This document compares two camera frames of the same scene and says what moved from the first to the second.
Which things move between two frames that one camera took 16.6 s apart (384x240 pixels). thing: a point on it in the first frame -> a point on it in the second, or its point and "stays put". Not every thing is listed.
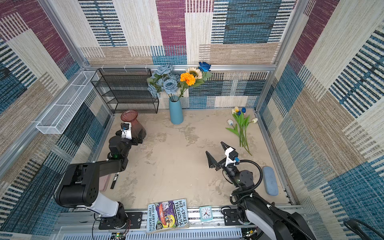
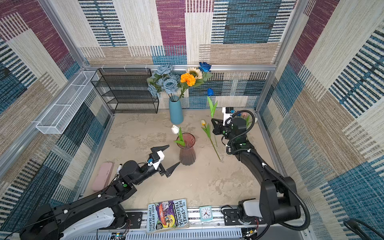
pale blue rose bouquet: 163,80 stays put
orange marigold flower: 186,79 stays put
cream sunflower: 198,75 stays put
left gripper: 139,138 -> 167,172
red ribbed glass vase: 137,131 -> 187,155
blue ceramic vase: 175,110 stays put
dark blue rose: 204,67 stays put
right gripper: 212,162 -> 217,126
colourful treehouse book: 164,215 stays put
